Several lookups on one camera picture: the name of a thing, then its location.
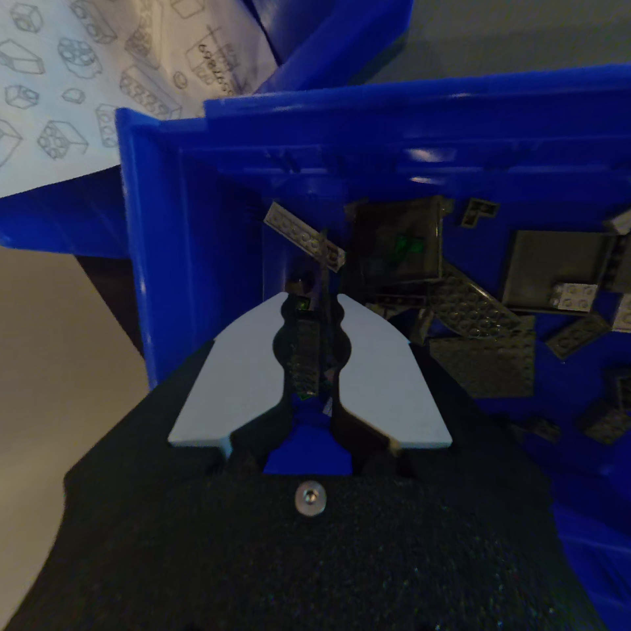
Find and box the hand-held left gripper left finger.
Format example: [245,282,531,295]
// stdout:
[168,292,296,456]

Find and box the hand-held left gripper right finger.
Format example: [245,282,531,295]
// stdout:
[329,293,454,453]

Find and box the dark grey narrow brick plate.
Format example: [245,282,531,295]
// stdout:
[288,296,323,401]

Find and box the grey desk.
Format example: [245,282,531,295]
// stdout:
[0,0,631,622]

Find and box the dark grey rectangular brick plate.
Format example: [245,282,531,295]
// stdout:
[428,315,537,399]

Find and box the dark grey wedge brick plate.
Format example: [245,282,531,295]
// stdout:
[428,261,524,341]

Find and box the dark box brick green print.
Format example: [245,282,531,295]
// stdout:
[344,196,455,292]

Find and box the light grey long brick plate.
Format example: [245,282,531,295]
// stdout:
[263,201,347,273]

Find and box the dark grey short brick plate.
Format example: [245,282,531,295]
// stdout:
[545,313,612,360]

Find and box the small dark corner brick plate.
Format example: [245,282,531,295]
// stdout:
[461,198,500,229]

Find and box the dark grey square panel brick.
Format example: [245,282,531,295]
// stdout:
[499,229,618,315]

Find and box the light grey square brick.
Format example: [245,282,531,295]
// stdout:
[549,282,598,313]

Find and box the dark grey angled brick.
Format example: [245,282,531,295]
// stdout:
[576,367,631,445]

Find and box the white plastic bag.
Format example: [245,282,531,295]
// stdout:
[0,0,278,199]

